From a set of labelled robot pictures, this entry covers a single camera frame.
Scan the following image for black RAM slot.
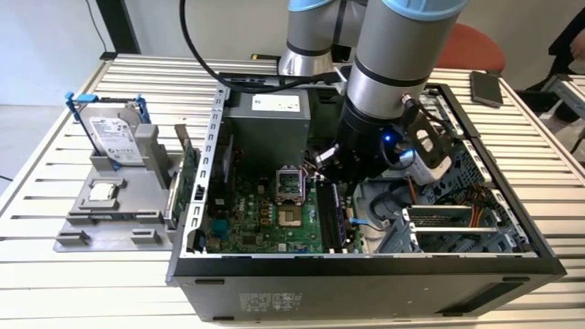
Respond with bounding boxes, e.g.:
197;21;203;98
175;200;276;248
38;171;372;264
323;183;334;251
318;181;328;251

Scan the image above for metal socket cover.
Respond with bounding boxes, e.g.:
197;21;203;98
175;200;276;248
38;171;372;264
276;166;306;204

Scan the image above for grey power supply unit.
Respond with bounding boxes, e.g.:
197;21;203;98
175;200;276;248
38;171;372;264
223;90;312;172

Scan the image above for grey metal drive cage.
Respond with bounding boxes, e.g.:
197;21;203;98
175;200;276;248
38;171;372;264
379;202;520;254

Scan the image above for CPU socket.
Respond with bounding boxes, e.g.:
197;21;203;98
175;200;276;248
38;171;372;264
278;204;307;228

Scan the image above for green motherboard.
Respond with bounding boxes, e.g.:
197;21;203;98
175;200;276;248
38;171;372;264
206;174;367;254

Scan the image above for dark flat phone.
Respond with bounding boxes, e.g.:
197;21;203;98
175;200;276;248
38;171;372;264
470;70;504;109

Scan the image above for red office chair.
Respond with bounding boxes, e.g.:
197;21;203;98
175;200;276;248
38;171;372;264
434;23;507;71

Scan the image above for green graphics card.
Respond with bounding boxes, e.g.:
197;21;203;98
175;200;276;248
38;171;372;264
167;123;203;230

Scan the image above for black open PC case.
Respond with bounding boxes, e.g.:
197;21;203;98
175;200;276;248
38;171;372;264
165;71;568;323

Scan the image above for aluminium side table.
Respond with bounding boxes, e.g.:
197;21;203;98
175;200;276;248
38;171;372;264
542;73;585;117

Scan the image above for grey parts rack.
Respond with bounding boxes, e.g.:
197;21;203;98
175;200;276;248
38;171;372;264
53;123;185;254

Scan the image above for hard disk in blue carrier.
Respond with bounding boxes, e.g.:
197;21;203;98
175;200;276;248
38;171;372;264
63;90;153;169

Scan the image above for silver CPU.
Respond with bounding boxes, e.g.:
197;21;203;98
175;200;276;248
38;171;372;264
87;183;122;202

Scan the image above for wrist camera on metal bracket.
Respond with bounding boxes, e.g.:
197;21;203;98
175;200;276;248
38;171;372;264
314;145;343;167

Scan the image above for black cable bundle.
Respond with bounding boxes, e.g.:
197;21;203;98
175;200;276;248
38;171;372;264
368;188;407;223

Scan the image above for red orange drive wires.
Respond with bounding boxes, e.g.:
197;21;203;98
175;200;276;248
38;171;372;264
466;184;490;229

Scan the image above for black vertical post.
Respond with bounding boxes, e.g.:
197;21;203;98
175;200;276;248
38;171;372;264
95;0;142;61

